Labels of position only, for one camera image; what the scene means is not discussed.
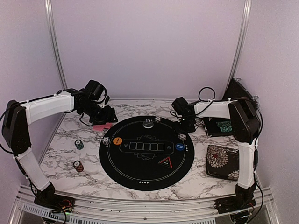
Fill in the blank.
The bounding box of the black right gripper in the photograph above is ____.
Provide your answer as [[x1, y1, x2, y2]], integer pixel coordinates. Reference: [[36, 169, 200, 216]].
[[171, 117, 195, 137]]

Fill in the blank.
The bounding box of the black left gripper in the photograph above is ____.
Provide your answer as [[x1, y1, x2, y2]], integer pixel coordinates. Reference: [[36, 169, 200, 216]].
[[79, 101, 117, 125]]

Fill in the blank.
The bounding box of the grey chip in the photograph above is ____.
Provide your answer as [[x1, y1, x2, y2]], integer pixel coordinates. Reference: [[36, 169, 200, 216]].
[[155, 117, 162, 122], [102, 137, 110, 146], [178, 133, 187, 141]]

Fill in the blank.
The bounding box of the blue small blind button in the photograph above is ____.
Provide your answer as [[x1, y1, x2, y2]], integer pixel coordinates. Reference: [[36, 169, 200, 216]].
[[175, 143, 185, 151]]

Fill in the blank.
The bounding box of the black dealer button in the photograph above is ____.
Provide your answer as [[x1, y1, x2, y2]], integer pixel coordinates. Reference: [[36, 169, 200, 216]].
[[142, 120, 154, 129]]

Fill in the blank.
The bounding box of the green poker chip stack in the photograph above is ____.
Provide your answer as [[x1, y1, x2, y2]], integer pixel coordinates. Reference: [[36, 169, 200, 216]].
[[74, 140, 84, 150]]

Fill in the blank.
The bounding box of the orange big blind button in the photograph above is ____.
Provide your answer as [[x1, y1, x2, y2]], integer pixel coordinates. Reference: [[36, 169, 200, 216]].
[[113, 137, 123, 145]]

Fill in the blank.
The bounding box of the red triangle all-in marker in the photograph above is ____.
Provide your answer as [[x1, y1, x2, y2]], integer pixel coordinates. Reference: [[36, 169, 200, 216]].
[[158, 156, 173, 169]]

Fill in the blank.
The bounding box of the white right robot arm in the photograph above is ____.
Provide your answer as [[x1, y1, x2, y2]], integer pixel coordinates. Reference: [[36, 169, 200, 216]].
[[171, 97, 262, 191]]

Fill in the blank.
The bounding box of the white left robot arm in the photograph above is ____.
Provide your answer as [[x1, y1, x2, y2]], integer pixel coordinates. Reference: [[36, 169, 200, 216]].
[[0, 80, 118, 208]]

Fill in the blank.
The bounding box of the red playing card deck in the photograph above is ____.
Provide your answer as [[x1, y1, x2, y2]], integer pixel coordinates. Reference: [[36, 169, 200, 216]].
[[93, 123, 113, 132]]

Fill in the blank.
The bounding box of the black poker chip case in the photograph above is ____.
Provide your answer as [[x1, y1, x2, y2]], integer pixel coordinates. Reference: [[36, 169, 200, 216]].
[[201, 78, 259, 137]]

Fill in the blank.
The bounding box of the round black poker mat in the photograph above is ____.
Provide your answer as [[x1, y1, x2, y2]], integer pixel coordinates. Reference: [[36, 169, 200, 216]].
[[99, 116, 195, 191]]

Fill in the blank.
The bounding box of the floral patterned pouch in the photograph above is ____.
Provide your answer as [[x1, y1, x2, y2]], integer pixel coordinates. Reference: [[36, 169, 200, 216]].
[[206, 145, 239, 181]]

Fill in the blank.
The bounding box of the red poker chip stack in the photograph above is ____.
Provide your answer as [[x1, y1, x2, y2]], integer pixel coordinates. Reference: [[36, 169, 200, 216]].
[[73, 160, 84, 173]]

